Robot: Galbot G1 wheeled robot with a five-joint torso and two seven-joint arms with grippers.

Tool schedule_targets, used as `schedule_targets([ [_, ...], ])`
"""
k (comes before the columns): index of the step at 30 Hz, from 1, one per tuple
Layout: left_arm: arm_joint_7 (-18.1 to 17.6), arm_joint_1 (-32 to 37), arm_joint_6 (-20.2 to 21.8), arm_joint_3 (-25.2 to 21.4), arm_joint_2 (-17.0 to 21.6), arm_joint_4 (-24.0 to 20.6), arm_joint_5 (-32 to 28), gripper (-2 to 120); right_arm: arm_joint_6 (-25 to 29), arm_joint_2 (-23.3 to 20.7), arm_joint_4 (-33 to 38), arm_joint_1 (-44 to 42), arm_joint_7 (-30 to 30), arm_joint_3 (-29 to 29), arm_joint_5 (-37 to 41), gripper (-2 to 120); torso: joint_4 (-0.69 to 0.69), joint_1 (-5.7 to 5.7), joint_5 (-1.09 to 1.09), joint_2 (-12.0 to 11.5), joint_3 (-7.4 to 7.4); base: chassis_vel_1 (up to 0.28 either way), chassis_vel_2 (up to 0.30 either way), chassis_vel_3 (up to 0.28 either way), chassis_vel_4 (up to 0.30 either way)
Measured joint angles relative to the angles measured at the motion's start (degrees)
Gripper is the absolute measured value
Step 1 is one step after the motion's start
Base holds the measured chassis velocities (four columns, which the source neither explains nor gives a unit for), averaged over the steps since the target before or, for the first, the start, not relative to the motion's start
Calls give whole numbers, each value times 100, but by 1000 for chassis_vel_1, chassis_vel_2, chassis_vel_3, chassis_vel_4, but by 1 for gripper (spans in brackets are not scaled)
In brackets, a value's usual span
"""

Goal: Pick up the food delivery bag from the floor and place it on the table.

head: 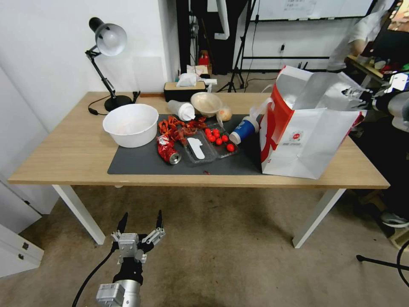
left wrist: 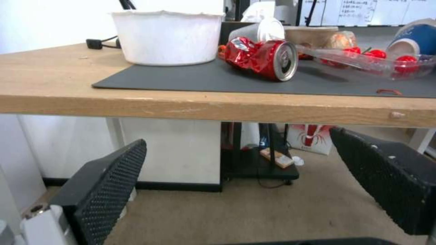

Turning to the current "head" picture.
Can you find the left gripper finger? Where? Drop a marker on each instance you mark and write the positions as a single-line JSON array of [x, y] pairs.
[[122, 224], [159, 224]]

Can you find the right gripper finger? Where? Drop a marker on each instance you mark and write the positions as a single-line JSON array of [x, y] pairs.
[[359, 104], [354, 91]]

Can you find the red white delivery bag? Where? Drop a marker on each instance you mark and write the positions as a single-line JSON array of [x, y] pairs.
[[306, 140]]

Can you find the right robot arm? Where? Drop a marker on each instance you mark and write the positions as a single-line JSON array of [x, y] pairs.
[[400, 104]]

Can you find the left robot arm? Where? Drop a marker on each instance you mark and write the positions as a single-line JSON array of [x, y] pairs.
[[126, 293]]

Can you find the black floor stand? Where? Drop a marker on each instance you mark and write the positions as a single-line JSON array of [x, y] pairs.
[[383, 263]]

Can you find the person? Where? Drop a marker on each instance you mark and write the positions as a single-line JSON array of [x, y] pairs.
[[354, 35]]

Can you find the dark grey desk mat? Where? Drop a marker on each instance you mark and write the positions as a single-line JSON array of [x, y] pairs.
[[143, 163]]

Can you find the computer monitor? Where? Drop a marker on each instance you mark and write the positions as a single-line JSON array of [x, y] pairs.
[[394, 28]]

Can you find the crushed red can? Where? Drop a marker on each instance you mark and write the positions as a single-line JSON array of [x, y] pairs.
[[167, 151]]

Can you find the clear plastic tray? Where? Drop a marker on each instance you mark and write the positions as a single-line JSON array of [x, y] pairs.
[[204, 150]]

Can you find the wooden table white legs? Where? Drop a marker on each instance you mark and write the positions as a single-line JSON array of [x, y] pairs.
[[64, 153]]

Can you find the whiteboard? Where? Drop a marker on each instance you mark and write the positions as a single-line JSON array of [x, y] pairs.
[[306, 8]]

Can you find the large white plastic bowl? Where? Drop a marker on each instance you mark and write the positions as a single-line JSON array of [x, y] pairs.
[[131, 128]]

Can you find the red crumpled wrappers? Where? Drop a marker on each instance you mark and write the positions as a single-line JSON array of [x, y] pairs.
[[174, 126]]

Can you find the white drawer unit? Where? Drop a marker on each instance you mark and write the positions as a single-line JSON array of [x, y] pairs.
[[17, 252]]

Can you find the clear cup white lid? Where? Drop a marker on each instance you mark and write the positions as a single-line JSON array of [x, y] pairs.
[[180, 110]]

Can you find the blue paper cup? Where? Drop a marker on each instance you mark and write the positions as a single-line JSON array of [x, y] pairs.
[[243, 129]]

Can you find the grey sneaker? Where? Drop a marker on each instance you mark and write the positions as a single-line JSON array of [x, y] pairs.
[[394, 220]]

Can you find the black tripod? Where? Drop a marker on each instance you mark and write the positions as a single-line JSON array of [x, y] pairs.
[[238, 54]]

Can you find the bun in plastic wrap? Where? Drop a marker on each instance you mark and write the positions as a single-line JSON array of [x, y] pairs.
[[224, 114]]

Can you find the beige paper bowl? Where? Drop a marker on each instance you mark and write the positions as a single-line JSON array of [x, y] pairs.
[[206, 104]]

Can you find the black tissue box wooden lid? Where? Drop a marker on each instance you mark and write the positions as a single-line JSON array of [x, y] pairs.
[[183, 92]]

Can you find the white cabinet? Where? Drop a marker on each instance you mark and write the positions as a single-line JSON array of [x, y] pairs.
[[19, 134]]

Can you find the white tissue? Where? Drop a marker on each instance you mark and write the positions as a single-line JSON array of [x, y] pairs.
[[188, 79]]

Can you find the red box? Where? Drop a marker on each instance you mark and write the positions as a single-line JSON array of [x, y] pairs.
[[204, 60]]

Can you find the black desk lamp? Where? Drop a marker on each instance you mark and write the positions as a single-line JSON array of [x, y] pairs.
[[110, 38]]

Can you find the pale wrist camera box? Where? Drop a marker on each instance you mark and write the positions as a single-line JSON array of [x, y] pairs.
[[128, 245]]

